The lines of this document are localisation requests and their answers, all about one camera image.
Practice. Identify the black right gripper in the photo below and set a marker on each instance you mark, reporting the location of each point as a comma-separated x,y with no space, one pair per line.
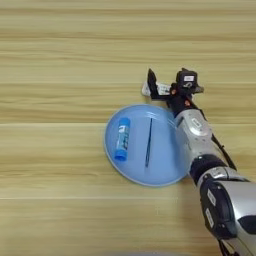
180,101

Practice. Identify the white remote control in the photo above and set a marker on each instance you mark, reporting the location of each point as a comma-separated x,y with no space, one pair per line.
163,88

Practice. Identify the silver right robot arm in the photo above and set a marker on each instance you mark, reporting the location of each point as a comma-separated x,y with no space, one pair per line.
196,133

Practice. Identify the small black box white label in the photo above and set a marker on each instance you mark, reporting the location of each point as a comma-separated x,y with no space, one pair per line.
186,83

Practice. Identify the blue glue stick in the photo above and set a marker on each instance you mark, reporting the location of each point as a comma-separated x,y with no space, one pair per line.
122,140

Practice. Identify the round blue plate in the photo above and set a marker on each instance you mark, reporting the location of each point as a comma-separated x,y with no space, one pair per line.
160,166

